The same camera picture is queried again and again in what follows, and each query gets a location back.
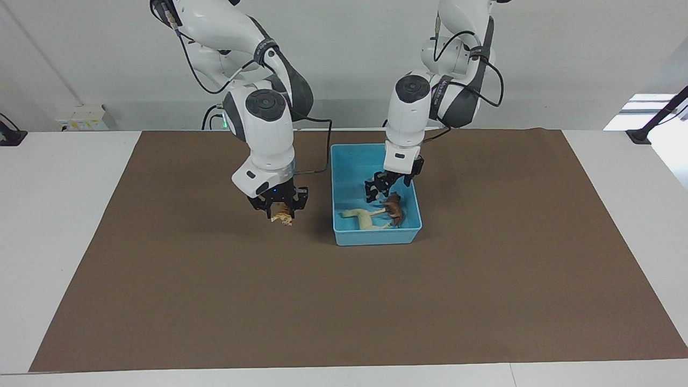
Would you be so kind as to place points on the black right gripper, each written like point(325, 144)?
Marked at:
point(282, 196)

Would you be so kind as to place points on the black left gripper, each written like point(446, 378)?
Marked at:
point(400, 179)

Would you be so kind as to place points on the orange toy tiger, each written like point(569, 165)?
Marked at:
point(282, 216)

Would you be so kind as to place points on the brown toy lion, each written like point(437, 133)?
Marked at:
point(395, 207)

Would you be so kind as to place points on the cream toy horse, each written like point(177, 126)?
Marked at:
point(365, 217)

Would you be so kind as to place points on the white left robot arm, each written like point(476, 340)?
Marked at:
point(408, 118)

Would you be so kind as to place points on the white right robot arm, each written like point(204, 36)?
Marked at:
point(269, 134)

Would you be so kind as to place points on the blue plastic storage box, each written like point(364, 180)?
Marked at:
point(349, 177)

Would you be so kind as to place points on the brown table mat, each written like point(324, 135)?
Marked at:
point(344, 301)

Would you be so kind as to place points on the black clamp stand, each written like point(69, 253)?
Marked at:
point(639, 135)

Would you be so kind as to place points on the black table clamp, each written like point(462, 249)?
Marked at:
point(11, 137)

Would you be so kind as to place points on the white wall power box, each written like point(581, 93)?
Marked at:
point(83, 118)

